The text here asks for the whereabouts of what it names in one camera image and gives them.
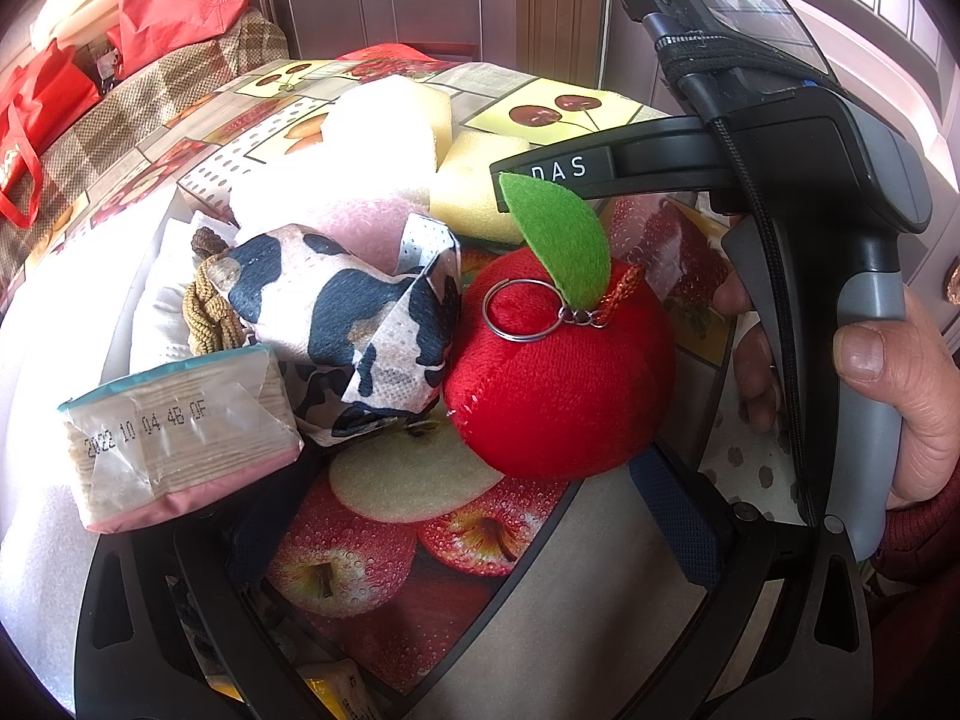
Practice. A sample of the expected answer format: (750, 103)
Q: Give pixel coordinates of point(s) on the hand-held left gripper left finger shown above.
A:
(250, 536)

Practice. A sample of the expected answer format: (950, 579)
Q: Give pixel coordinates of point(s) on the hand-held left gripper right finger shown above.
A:
(667, 517)

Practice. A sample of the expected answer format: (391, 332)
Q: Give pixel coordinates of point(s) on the red plush apple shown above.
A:
(555, 390)

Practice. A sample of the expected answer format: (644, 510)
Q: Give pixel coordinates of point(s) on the yellow green scrub sponge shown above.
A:
(480, 180)

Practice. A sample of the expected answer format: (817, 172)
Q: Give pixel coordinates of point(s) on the person's right forearm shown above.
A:
(926, 540)

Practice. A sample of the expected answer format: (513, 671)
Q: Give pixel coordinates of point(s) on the person's right hand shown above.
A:
(926, 405)

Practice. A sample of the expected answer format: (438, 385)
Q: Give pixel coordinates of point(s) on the fruit printed tablecloth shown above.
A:
(352, 562)

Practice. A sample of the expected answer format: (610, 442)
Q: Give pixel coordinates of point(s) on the pink tissue packet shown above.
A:
(180, 450)

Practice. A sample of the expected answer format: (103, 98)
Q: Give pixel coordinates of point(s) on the yellow tissue packet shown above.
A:
(337, 690)

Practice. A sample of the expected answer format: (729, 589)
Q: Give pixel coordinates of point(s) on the white foam block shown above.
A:
(37, 555)

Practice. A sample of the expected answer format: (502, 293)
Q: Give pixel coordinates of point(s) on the cow print cloth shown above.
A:
(337, 300)

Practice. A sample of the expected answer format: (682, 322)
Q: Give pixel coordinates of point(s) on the pink fluffy pouch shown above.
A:
(367, 229)

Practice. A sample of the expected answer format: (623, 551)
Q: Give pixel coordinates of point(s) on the white foam sheet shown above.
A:
(375, 142)

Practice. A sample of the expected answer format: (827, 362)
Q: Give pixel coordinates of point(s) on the red tote bag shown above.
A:
(37, 142)

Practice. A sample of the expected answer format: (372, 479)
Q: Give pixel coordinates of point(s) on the red plastic sheet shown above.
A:
(382, 52)

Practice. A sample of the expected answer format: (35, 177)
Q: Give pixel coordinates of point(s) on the plaid cloth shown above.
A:
(187, 82)

